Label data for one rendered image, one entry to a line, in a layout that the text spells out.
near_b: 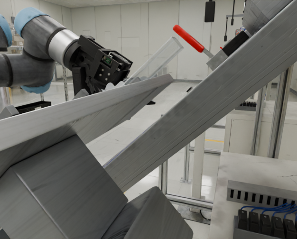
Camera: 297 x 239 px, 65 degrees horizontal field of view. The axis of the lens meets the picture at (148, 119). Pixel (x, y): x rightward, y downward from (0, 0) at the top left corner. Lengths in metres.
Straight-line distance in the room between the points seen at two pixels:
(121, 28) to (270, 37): 9.97
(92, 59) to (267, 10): 0.33
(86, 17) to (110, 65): 10.67
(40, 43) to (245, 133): 1.60
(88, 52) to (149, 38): 9.25
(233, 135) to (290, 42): 1.58
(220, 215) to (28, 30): 0.67
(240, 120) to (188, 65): 7.57
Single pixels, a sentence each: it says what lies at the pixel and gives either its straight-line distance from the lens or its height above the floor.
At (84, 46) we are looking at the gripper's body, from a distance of 0.53.
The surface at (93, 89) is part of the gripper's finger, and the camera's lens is 0.47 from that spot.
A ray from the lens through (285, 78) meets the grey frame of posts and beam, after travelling 1.08.
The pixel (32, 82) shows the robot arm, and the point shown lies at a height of 0.99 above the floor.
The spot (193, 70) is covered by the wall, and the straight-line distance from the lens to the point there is 9.30.
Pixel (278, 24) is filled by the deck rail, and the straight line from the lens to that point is 0.36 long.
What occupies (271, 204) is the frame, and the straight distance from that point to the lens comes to 0.79.
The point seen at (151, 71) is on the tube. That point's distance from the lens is 0.19.
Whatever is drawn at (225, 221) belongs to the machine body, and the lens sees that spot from 0.71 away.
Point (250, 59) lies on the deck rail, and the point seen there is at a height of 1.05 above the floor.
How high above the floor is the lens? 1.05
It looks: 16 degrees down
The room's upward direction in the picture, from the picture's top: straight up
